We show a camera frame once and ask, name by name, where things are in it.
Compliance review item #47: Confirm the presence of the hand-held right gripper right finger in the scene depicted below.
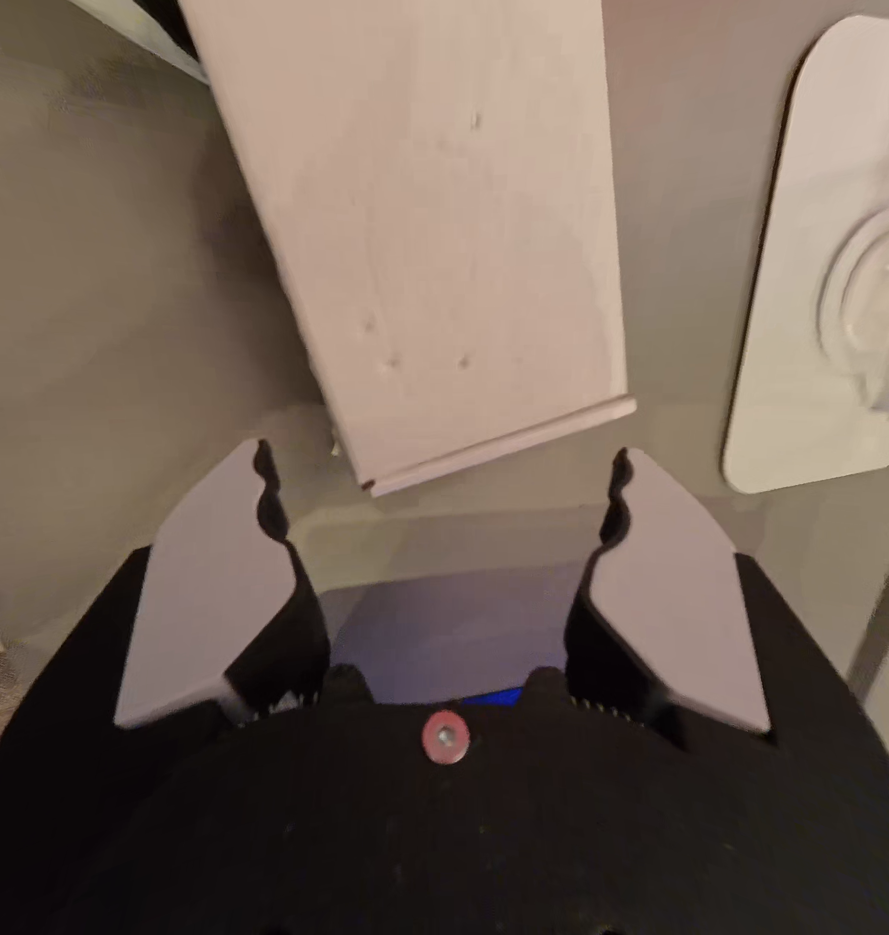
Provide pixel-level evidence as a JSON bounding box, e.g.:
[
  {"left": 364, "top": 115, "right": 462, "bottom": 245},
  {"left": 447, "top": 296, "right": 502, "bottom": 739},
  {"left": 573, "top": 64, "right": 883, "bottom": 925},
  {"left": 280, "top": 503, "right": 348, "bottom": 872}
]
[{"left": 563, "top": 447, "right": 772, "bottom": 733}]

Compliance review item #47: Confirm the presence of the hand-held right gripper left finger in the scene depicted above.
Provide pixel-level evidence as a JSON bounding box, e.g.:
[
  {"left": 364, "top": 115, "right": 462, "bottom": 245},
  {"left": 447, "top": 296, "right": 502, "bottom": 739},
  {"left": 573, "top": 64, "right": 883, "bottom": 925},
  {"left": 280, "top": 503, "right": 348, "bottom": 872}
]
[{"left": 114, "top": 438, "right": 333, "bottom": 729}]

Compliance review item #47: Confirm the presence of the white cardboard box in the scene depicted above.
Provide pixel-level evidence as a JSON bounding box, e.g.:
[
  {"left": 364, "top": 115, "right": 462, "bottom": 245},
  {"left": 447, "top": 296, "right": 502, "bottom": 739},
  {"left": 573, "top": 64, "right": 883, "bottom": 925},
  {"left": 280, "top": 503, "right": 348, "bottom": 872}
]
[{"left": 175, "top": 0, "right": 637, "bottom": 498}]

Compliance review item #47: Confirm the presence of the white mounting plate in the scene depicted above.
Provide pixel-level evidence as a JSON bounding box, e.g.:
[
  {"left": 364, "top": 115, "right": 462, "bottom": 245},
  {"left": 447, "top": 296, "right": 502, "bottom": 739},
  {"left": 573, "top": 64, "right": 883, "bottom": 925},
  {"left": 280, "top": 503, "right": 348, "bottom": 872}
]
[{"left": 720, "top": 15, "right": 889, "bottom": 495}]

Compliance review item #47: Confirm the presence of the clear plastic mount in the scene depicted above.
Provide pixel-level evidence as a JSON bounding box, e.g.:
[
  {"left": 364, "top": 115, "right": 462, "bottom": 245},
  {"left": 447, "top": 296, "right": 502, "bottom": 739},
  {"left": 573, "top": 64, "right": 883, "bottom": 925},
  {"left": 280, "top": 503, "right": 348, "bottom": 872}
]
[{"left": 817, "top": 199, "right": 889, "bottom": 426}]

